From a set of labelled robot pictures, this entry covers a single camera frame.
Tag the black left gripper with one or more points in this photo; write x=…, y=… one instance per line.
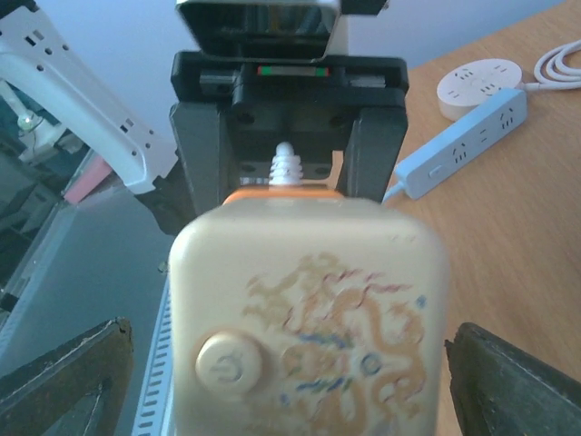
x=230, y=115

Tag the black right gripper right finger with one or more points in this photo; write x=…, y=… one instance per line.
x=499, y=389

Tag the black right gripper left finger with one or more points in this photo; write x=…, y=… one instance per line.
x=78, y=388

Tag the grey blue strip base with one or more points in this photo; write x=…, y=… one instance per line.
x=459, y=144

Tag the beige cube plug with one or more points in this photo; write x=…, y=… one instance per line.
x=298, y=316

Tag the round beige power strip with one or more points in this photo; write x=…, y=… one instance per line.
x=469, y=85

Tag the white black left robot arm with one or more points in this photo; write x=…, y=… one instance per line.
x=53, y=94

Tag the grey slotted cable duct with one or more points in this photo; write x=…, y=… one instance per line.
x=154, y=411

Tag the aluminium rail frame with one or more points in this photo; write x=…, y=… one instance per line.
x=33, y=267

